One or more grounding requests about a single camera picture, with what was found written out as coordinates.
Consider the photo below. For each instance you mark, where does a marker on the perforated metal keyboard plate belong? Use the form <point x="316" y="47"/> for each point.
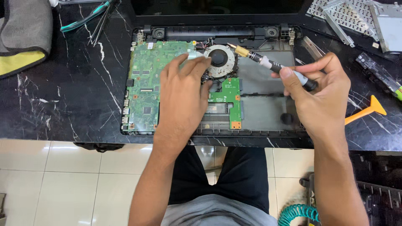
<point x="361" y="15"/>

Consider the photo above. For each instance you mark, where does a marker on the silver metal bracket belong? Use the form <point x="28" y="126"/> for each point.
<point x="337" y="26"/>

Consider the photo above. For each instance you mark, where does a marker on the person's right hand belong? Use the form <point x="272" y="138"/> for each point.
<point x="323" y="100"/>

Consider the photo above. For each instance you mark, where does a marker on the black laptop base chassis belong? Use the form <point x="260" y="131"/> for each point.
<point x="267" y="106"/>

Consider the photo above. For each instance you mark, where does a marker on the thin black tweezers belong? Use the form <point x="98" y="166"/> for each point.
<point x="100" y="26"/>

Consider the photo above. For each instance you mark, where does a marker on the black grey precision screwdriver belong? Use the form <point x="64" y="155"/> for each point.
<point x="267" y="62"/>

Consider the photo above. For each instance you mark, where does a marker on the person's left hand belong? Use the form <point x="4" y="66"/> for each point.
<point x="179" y="100"/>

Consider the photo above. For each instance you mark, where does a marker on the silver optical drive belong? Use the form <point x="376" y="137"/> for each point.
<point x="389" y="29"/>

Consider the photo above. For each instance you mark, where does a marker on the black plastic crate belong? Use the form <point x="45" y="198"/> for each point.
<point x="381" y="188"/>

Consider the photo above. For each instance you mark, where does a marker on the thin silver metal strip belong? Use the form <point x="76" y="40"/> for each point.
<point x="311" y="47"/>

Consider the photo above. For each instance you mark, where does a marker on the black strip with green end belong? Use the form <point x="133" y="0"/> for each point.
<point x="377" y="72"/>

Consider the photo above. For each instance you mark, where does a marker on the person's black shorts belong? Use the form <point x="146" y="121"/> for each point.
<point x="241" y="175"/>

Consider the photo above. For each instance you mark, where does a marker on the round laptop cooling fan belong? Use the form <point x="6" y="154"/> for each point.
<point x="223" y="62"/>

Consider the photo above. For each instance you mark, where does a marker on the grey and yellow cloth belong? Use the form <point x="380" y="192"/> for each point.
<point x="25" y="31"/>

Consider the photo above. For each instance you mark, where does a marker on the black laptop screen lid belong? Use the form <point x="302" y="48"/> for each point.
<point x="216" y="12"/>

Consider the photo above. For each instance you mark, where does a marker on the orange plastic pry tool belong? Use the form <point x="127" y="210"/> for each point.
<point x="375" y="106"/>

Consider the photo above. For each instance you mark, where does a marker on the green laptop motherboard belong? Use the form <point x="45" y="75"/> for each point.
<point x="144" y="72"/>

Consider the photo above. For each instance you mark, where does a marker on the person's grey shirt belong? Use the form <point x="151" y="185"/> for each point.
<point x="216" y="212"/>

